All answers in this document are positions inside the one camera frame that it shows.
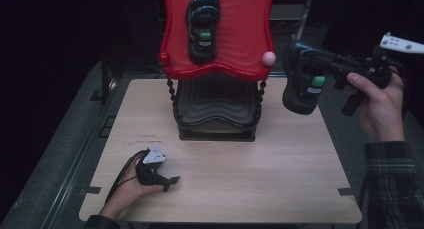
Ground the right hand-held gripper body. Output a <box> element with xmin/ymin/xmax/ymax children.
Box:
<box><xmin>332</xmin><ymin>31</ymin><xmax>424</xmax><ymax>117</ymax></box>

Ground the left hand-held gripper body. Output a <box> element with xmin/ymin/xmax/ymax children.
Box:
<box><xmin>135</xmin><ymin>144</ymin><xmax>168</xmax><ymax>187</ymax></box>

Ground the red and black shoe rack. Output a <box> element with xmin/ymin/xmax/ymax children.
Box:
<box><xmin>157</xmin><ymin>0</ymin><xmax>278</xmax><ymax>143</ymax></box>

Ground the person's left hand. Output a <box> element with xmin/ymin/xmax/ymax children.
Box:
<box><xmin>99</xmin><ymin>152</ymin><xmax>166</xmax><ymax>221</ymax></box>

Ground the person's right hand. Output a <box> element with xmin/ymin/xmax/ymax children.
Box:
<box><xmin>346</xmin><ymin>66</ymin><xmax>406</xmax><ymax>144</ymax></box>

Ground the grey metal stand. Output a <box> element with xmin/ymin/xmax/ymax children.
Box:
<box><xmin>269</xmin><ymin>0</ymin><xmax>316</xmax><ymax>41</ymax></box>

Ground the black stand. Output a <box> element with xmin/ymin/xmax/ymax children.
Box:
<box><xmin>89</xmin><ymin>50</ymin><xmax>118</xmax><ymax>104</ymax></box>

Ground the black cable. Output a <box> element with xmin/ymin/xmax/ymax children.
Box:
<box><xmin>104</xmin><ymin>148</ymin><xmax>150</xmax><ymax>205</ymax></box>

